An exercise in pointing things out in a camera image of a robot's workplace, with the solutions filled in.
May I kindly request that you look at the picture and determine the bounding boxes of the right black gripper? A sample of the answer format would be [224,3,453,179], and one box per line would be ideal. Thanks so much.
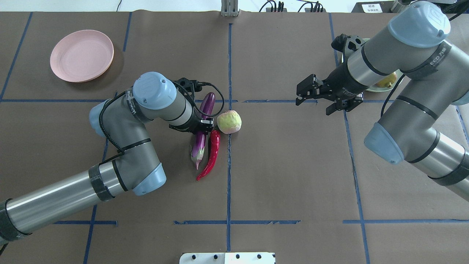
[295,65,364,116]

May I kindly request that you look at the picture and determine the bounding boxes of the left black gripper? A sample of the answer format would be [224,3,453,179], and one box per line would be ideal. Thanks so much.
[169,77,214,134]

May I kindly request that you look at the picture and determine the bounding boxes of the red chili pepper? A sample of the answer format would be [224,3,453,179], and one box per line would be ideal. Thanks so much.
[196,129,221,181]

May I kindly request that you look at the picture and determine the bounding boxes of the purple eggplant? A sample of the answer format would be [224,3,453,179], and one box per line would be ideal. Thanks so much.
[191,92,215,169]

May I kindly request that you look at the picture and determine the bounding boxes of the green yellow apple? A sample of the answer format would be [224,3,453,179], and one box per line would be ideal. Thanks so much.
[217,110,242,134]

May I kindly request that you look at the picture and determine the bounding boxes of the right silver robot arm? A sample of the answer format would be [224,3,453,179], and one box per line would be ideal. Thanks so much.
[295,0,469,199]

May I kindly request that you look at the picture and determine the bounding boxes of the green plate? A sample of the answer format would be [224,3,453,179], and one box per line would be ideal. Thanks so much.
[339,36,403,92]

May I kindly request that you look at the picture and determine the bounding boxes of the white label card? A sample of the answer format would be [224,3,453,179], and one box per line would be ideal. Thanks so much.
[361,3,383,13]

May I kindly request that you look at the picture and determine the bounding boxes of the pink plate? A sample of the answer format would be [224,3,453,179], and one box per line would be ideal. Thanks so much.
[49,30,114,83]

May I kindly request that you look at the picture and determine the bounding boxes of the white metal base plate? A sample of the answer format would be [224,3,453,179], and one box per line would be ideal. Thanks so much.
[179,252,276,264]

